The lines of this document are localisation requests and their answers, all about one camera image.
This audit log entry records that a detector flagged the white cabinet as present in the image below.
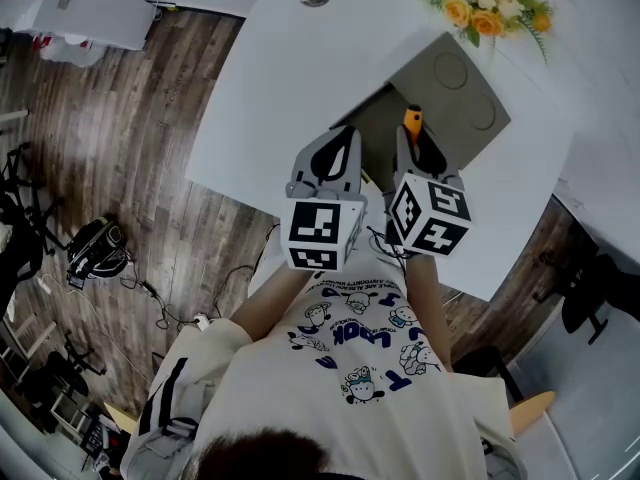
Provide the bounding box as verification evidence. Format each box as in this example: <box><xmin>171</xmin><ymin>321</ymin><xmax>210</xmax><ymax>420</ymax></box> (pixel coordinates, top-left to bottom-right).
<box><xmin>14</xmin><ymin>0</ymin><xmax>156</xmax><ymax>52</ymax></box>

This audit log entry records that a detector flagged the clear plastic bags red print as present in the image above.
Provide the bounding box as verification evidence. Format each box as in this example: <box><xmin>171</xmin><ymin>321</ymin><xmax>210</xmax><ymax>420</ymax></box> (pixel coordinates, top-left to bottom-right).
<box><xmin>34</xmin><ymin>32</ymin><xmax>106</xmax><ymax>69</ymax></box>

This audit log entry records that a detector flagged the grey box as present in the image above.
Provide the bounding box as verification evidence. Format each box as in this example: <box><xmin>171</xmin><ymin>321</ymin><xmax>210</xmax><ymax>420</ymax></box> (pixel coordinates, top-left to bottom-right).
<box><xmin>329</xmin><ymin>31</ymin><xmax>512</xmax><ymax>194</ymax></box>

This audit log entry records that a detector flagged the person's left forearm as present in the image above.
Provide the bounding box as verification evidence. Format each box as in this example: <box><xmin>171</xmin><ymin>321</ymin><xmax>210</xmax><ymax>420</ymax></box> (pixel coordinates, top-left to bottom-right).
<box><xmin>230</xmin><ymin>265</ymin><xmax>316</xmax><ymax>342</ymax></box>

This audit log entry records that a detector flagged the light wooden desk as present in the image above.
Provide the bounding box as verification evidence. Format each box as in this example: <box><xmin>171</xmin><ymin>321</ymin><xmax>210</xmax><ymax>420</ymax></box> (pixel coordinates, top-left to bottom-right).
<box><xmin>102</xmin><ymin>400</ymin><xmax>139</xmax><ymax>434</ymax></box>

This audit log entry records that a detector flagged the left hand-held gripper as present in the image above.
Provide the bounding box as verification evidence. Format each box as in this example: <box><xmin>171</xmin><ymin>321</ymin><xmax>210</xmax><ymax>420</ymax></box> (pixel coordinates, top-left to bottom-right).
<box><xmin>282</xmin><ymin>125</ymin><xmax>369</xmax><ymax>273</ymax></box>

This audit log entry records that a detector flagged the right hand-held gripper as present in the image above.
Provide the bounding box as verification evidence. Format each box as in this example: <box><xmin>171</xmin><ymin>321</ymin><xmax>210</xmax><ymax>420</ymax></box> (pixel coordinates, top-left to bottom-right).
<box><xmin>383</xmin><ymin>126</ymin><xmax>474</xmax><ymax>258</ymax></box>

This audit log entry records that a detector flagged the black backpack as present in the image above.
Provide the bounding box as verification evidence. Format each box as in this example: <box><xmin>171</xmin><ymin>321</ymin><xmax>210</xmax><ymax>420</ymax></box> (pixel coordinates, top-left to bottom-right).
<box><xmin>65</xmin><ymin>215</ymin><xmax>131</xmax><ymax>289</ymax></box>

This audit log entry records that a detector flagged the yellow and white flower bouquet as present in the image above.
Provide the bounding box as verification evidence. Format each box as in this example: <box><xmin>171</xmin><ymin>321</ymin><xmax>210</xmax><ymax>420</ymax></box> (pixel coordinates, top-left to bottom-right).
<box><xmin>429</xmin><ymin>0</ymin><xmax>555</xmax><ymax>64</ymax></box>

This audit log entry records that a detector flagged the black cable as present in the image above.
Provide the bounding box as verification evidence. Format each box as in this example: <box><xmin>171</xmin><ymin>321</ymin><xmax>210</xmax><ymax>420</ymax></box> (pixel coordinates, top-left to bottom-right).
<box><xmin>119</xmin><ymin>222</ymin><xmax>281</xmax><ymax>332</ymax></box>

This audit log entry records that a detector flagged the person's right forearm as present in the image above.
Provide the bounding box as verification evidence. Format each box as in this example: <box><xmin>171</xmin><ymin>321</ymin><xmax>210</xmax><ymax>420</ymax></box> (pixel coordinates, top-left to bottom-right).
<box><xmin>403</xmin><ymin>255</ymin><xmax>454</xmax><ymax>374</ymax></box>

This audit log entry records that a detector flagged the black office chair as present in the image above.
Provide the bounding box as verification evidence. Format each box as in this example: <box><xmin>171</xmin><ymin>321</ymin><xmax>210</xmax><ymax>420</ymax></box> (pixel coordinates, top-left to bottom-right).
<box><xmin>0</xmin><ymin>142</ymin><xmax>66</xmax><ymax>314</ymax></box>
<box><xmin>534</xmin><ymin>252</ymin><xmax>640</xmax><ymax>347</ymax></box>
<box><xmin>47</xmin><ymin>332</ymin><xmax>109</xmax><ymax>399</ymax></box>

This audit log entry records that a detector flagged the yellow wooden chair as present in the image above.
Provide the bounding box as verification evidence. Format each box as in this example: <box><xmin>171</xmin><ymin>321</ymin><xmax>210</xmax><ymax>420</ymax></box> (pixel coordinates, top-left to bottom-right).
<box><xmin>509</xmin><ymin>390</ymin><xmax>556</xmax><ymax>437</ymax></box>

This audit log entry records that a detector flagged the white printed t-shirt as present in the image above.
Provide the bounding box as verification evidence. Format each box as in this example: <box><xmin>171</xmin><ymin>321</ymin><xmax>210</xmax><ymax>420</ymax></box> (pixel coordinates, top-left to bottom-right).
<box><xmin>119</xmin><ymin>252</ymin><xmax>529</xmax><ymax>480</ymax></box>

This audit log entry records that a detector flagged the orange handled screwdriver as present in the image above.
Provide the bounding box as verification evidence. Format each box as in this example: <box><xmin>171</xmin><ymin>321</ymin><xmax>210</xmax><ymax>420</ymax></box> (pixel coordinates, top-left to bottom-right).
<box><xmin>403</xmin><ymin>104</ymin><xmax>425</xmax><ymax>144</ymax></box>

